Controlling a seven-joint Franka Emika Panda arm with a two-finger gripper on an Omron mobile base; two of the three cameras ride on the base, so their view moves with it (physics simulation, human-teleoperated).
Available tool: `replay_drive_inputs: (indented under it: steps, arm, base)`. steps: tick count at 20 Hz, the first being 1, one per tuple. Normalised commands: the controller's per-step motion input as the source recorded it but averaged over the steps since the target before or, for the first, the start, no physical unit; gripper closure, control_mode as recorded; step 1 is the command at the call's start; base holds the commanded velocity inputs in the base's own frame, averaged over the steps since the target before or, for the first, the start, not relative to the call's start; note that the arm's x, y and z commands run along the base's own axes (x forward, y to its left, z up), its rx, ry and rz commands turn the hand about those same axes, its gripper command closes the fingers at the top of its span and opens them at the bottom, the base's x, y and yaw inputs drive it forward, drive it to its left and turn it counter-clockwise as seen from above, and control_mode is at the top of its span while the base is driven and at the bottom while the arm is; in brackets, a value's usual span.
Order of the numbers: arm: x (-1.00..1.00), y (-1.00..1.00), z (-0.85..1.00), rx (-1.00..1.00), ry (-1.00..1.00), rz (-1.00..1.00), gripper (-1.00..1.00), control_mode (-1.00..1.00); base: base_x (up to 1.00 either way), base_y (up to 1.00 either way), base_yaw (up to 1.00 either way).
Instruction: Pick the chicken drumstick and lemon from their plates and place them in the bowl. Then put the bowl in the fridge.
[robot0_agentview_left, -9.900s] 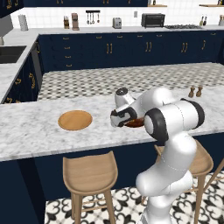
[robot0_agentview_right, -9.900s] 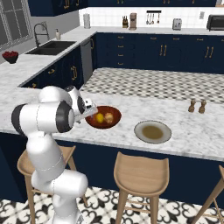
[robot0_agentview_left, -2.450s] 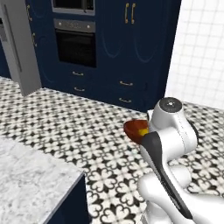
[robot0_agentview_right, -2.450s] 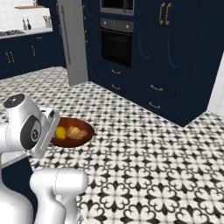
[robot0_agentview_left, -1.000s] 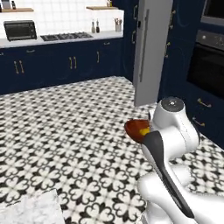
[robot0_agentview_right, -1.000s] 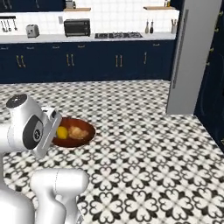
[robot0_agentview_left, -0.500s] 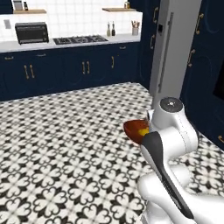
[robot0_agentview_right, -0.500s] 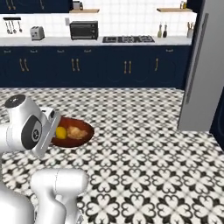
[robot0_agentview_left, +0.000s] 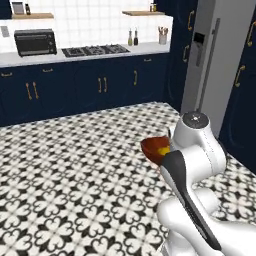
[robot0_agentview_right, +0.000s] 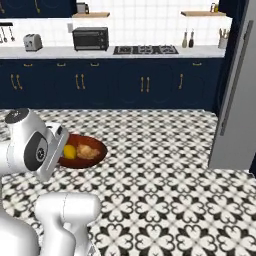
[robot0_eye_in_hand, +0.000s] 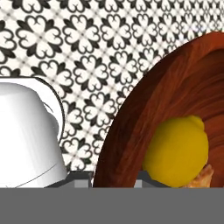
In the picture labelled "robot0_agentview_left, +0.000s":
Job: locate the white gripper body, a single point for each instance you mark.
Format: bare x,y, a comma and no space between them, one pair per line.
170,136

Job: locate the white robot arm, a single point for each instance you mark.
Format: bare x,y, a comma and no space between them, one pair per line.
200,156

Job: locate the yellow lemon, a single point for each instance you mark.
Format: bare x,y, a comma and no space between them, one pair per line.
163,151

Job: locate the red-brown bowl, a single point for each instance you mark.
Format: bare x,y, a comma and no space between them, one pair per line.
151,148

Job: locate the grey fridge door with dispenser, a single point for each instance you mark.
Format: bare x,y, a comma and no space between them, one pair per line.
195,80

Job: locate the plain grey fridge door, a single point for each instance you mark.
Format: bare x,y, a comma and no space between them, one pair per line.
230,70

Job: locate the grey fridge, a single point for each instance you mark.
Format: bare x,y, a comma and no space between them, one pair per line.
226,66

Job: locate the tall navy cupboard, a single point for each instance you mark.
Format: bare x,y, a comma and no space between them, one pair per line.
176,56
241,110

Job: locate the grey pot with tools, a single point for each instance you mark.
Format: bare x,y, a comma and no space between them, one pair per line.
162,36

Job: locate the navy base cupboard run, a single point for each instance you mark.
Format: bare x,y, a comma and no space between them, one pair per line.
83,86

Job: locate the dark glass bottle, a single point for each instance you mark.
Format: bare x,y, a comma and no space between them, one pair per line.
136,37

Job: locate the green glass bottle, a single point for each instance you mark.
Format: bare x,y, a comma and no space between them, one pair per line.
130,38

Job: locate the black gas hob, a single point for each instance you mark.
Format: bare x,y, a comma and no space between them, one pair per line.
95,50

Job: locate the small brown jar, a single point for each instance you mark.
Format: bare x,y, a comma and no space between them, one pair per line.
153,7

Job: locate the black toaster oven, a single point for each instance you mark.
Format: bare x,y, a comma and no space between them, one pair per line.
35,42

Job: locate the small dark bottle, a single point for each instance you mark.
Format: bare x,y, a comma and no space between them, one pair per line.
28,9

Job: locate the wooden wall shelf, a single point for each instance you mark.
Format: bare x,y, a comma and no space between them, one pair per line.
32,15
143,13

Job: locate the grey wall socket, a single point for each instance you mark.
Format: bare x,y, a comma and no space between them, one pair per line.
5,31

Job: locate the white picture frame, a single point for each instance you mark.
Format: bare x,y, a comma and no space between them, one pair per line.
17,7

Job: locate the navy wall cupboard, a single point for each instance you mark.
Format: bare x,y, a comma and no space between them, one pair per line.
5,9

